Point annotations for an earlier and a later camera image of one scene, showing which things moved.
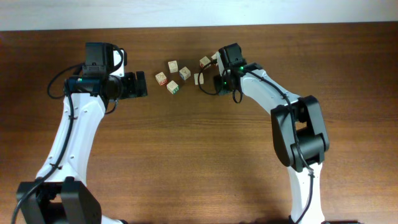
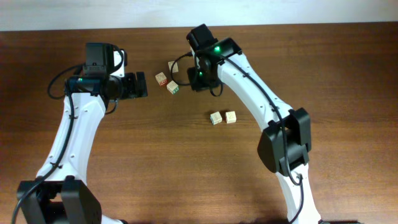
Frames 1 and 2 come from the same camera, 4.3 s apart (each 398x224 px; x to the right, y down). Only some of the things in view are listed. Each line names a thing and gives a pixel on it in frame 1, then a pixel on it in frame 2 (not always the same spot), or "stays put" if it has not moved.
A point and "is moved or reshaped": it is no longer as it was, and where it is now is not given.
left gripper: (131, 89) stays put
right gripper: (217, 83) -> (195, 85)
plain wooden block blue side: (201, 78) is moved or reshaped
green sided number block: (173, 87) stays put
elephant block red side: (161, 79) stays put
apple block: (173, 67) stays put
